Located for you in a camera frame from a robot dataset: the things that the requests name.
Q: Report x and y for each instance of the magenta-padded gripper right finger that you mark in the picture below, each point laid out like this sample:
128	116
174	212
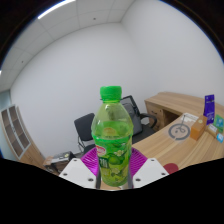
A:
151	170

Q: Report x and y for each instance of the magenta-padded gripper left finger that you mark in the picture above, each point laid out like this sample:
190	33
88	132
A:
76	170

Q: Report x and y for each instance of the green drink bottle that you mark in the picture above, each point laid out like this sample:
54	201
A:
111	140

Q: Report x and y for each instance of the large dark brown carton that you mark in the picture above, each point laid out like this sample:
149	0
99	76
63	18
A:
63	158

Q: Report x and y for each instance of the black padded office chair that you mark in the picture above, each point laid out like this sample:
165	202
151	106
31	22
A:
84	128

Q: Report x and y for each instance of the grey mesh office chair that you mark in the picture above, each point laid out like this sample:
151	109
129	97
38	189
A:
136	120

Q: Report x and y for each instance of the orange-brown box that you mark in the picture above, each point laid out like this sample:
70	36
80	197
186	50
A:
198	128

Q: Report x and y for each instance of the wooden glass-door shelf cabinet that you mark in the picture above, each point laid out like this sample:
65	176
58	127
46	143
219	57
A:
20	140

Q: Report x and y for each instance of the wooden side desk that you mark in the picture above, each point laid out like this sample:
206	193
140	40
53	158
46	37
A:
166	103

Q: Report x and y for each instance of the small tan box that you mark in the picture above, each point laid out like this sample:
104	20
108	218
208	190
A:
212	130

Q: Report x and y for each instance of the small blue box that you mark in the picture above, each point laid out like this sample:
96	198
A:
220	138

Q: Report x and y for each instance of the small green box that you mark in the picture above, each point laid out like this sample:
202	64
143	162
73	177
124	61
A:
219	123

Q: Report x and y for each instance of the purple standing box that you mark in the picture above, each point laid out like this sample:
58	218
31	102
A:
209	108

